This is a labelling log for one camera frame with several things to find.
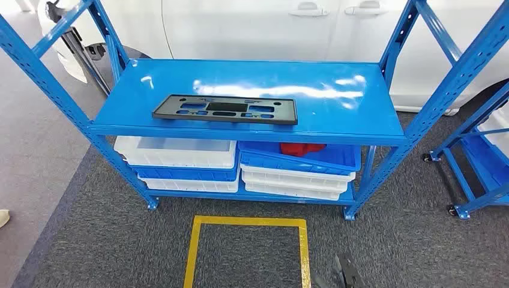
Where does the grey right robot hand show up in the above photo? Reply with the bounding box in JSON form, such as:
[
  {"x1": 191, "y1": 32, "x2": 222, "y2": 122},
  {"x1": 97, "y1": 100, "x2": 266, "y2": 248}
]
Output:
[{"x1": 310, "y1": 252, "x2": 367, "y2": 288}]

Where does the black plastic panel part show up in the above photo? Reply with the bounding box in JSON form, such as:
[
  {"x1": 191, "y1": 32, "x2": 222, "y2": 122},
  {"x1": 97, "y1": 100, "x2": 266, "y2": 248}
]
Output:
[{"x1": 151, "y1": 94, "x2": 299, "y2": 127}]

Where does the red plastic part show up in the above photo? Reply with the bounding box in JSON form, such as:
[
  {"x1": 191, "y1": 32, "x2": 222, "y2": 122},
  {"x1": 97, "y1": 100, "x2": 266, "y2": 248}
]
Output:
[{"x1": 280, "y1": 143, "x2": 327, "y2": 158}]

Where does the blue metal shelf rack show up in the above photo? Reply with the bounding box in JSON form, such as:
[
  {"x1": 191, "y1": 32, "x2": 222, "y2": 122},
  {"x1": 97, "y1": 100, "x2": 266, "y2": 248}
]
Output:
[{"x1": 0, "y1": 0, "x2": 509, "y2": 221}]

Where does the blue plastic bin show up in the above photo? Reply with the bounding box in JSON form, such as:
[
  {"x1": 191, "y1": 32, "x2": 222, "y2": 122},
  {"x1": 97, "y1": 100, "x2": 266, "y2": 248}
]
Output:
[
  {"x1": 129, "y1": 152, "x2": 241, "y2": 182},
  {"x1": 238, "y1": 141, "x2": 362, "y2": 176}
]

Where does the blue rack with casters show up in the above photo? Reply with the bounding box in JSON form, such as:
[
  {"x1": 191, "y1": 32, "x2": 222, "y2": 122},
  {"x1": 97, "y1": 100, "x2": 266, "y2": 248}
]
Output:
[{"x1": 422, "y1": 81, "x2": 509, "y2": 221}]

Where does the large white plastic bin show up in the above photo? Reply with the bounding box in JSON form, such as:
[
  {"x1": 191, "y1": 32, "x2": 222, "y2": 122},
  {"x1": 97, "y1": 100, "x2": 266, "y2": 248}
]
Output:
[{"x1": 476, "y1": 104, "x2": 509, "y2": 158}]

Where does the translucent white plastic bin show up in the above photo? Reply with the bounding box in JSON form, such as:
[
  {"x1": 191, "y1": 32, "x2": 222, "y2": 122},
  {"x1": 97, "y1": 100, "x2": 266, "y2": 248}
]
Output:
[{"x1": 113, "y1": 136, "x2": 238, "y2": 170}]

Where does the white car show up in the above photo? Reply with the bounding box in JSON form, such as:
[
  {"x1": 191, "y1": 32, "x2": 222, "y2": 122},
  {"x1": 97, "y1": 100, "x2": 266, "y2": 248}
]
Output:
[{"x1": 37, "y1": 0, "x2": 509, "y2": 116}]

